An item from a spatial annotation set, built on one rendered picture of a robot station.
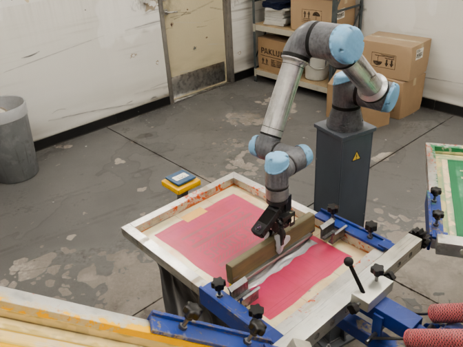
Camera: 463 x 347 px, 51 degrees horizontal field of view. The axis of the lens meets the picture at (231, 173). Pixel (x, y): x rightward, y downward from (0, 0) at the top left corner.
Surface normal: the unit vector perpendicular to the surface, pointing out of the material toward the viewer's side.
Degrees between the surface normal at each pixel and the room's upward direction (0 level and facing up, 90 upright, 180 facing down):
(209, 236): 0
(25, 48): 90
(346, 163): 90
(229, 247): 0
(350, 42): 85
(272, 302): 0
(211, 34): 90
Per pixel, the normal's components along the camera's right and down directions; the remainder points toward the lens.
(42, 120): 0.67, 0.33
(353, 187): 0.50, 0.40
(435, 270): -0.05, -0.87
